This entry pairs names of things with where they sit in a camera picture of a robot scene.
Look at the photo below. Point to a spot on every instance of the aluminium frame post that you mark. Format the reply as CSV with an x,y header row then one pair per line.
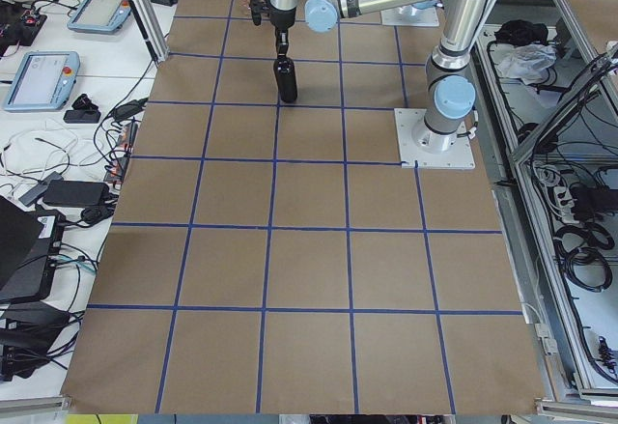
x,y
150,29

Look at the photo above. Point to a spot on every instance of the dark glass wine bottle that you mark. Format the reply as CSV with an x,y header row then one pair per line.
x,y
284,72

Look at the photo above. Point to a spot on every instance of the black power brick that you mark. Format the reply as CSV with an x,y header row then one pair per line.
x,y
75,193

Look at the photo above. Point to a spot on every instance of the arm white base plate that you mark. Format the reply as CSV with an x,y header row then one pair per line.
x,y
419,147
410,16

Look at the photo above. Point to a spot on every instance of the blue teach pendant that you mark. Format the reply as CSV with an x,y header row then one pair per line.
x,y
43,81
100,16

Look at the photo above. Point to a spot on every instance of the crumpled white cloth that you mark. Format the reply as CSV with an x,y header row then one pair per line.
x,y
529,63

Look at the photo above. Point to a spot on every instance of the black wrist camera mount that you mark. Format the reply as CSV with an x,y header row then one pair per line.
x,y
258,10

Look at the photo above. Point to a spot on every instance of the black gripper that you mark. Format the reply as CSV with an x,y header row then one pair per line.
x,y
280,17

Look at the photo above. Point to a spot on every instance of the black laptop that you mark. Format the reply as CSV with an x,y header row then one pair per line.
x,y
30,241

